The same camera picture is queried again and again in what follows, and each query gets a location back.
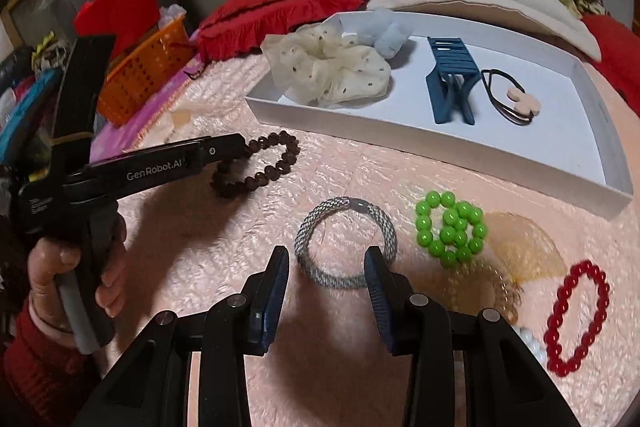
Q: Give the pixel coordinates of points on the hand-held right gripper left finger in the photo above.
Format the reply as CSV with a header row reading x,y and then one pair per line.
x,y
277,289

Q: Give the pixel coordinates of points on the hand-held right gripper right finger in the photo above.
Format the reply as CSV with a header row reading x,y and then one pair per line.
x,y
377,294

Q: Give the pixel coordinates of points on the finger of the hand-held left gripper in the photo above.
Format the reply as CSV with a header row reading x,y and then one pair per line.
x,y
165,167
82,97

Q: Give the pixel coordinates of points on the white tray box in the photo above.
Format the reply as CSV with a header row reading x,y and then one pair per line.
x,y
500,142

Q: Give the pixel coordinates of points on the person's left hand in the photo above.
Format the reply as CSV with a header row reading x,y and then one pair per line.
x,y
47,267

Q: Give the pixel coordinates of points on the orange plastic basket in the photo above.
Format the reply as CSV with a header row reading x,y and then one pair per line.
x,y
140,77

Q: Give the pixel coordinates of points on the pink quilted bedspread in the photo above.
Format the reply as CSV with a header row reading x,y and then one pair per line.
x,y
340,372

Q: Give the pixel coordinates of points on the white plastic bag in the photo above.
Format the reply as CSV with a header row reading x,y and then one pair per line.
x,y
172,14

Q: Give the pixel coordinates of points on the cream dotted scrunchie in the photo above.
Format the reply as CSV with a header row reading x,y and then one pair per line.
x,y
320,72

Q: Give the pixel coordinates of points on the red ruffled pillow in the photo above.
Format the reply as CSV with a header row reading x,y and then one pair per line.
x,y
270,12

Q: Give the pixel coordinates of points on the blue hair claw clip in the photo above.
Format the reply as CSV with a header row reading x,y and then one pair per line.
x,y
445,87

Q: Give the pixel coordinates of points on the light blue fluffy scrunchie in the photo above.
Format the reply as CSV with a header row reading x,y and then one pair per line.
x,y
387,39

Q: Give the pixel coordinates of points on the plain red pillow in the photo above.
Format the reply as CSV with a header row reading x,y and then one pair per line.
x,y
620,57

